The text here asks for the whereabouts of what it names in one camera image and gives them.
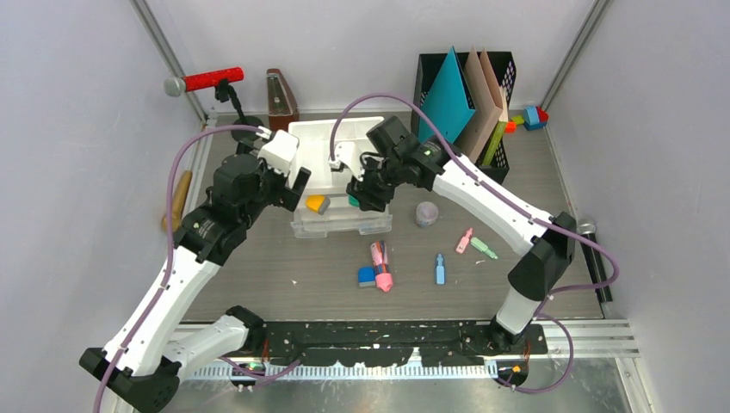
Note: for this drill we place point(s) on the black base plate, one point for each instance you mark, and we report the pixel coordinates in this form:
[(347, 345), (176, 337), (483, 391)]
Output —
[(388, 343)]

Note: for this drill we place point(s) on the blue red toy block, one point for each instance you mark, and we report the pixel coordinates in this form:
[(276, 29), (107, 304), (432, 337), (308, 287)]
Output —
[(534, 118)]

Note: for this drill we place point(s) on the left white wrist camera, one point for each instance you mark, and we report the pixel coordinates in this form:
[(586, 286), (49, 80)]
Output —
[(279, 150)]

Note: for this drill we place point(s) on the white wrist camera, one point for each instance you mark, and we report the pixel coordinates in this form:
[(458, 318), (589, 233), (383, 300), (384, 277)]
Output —
[(347, 157), (279, 150)]

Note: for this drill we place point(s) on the green illustrated book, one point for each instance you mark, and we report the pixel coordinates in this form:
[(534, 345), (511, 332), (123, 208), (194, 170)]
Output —
[(493, 143)]

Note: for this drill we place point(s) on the clear jar of pins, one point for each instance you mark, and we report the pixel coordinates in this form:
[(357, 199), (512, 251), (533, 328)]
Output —
[(426, 214)]

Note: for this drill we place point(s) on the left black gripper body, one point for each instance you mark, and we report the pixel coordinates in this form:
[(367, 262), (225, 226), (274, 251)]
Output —
[(274, 190)]

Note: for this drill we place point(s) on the orange eraser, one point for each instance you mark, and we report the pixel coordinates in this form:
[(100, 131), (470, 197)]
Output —
[(318, 203)]

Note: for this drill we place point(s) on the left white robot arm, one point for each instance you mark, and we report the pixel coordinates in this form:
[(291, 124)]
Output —
[(140, 365)]

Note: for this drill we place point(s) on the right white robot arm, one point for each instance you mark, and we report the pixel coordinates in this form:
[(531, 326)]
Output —
[(543, 241)]

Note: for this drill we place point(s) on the white plastic drawer unit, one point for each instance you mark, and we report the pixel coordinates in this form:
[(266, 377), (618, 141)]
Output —
[(314, 155)]

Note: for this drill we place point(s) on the red handled microphone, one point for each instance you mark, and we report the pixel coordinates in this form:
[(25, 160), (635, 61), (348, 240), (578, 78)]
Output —
[(177, 86)]

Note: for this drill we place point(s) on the blue eraser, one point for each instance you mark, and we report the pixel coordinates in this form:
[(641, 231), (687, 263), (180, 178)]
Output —
[(366, 277)]

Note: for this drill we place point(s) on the black microphone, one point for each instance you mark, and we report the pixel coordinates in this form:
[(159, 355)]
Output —
[(594, 261)]

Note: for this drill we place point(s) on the black microphone stand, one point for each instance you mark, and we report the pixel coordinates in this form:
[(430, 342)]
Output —
[(224, 92)]

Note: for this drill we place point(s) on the orange toy block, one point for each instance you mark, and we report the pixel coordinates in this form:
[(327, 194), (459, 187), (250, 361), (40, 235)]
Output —
[(510, 127)]

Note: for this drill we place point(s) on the pink cardboard folder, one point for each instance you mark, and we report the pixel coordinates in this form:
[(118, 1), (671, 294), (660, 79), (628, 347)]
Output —
[(488, 101)]

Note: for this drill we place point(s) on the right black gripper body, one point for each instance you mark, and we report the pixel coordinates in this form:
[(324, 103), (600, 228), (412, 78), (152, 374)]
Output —
[(378, 187)]

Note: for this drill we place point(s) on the teal folder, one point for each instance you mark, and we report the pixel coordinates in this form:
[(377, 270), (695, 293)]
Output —
[(441, 92)]

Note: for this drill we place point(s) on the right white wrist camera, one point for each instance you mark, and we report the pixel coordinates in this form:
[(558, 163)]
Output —
[(347, 157)]

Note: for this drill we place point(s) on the brown wooden metronome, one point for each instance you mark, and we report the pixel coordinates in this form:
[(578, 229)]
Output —
[(283, 108)]

